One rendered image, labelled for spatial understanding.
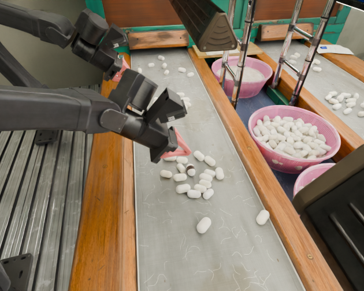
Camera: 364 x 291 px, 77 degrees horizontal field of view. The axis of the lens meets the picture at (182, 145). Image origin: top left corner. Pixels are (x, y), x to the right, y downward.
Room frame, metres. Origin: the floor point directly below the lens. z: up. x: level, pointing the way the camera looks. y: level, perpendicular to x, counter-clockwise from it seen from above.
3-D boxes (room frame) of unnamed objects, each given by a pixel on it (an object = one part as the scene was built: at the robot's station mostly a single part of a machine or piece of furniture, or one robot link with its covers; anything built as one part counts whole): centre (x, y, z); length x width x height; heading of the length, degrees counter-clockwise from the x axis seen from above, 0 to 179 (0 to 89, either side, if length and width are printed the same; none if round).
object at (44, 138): (0.69, 0.51, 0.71); 0.20 x 0.07 x 0.08; 15
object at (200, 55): (1.20, -0.23, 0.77); 0.33 x 0.15 x 0.01; 100
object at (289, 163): (0.55, -0.34, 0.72); 0.27 x 0.27 x 0.10
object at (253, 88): (0.99, -0.27, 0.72); 0.27 x 0.27 x 0.10
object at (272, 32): (1.31, -0.55, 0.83); 0.30 x 0.06 x 0.07; 100
